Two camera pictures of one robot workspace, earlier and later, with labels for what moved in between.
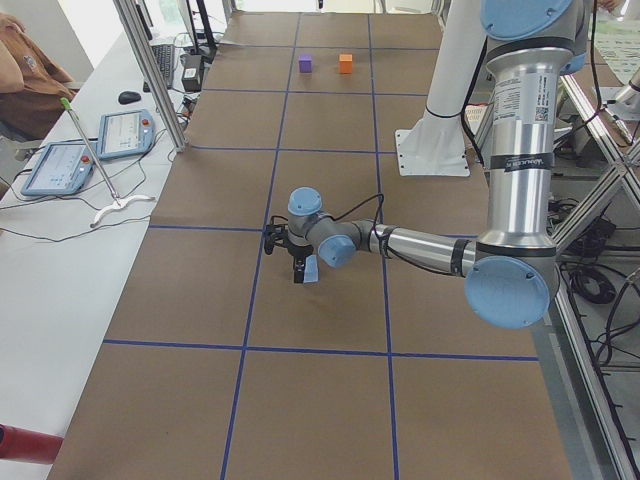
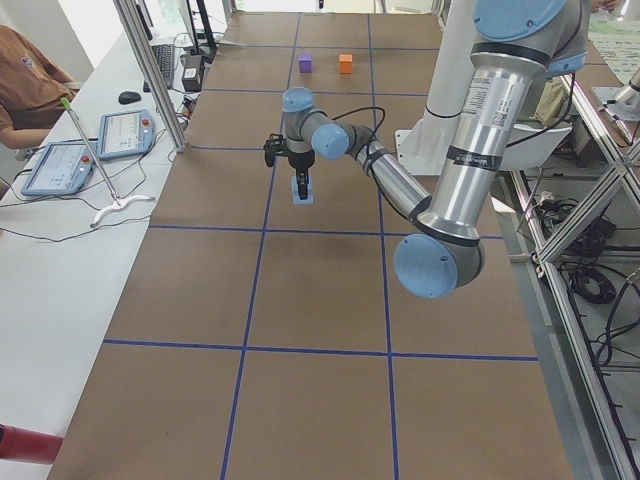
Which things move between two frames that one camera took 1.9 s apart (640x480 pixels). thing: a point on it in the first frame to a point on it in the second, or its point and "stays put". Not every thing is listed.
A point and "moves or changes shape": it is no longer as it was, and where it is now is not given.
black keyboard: x=164 y=54 stays put
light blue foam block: x=311 y=274 moves or changes shape
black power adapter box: x=192 y=72 stays put
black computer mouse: x=128 y=97 stays put
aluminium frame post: x=154 y=73 stays put
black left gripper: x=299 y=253 to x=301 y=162
